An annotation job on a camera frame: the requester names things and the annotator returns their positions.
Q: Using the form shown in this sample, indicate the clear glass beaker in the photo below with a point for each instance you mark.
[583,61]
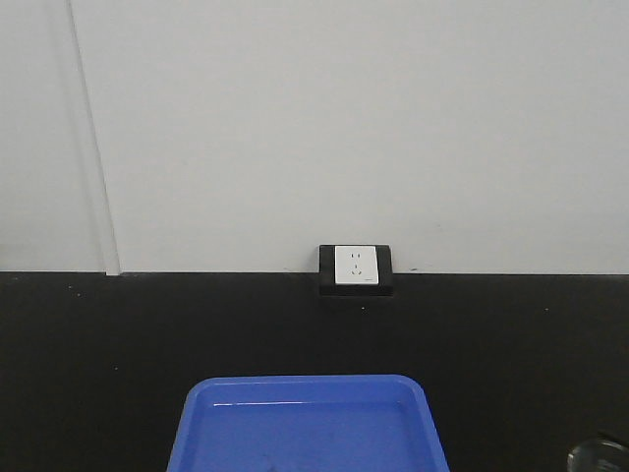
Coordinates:
[598,455]

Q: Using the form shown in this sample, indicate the blue plastic tray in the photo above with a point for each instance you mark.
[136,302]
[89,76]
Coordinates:
[307,423]

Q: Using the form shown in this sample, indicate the black socket mounting box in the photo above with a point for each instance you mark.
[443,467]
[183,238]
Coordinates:
[328,287]

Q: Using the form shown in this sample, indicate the white wall power socket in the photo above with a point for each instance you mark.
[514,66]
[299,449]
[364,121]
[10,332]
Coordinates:
[355,265]

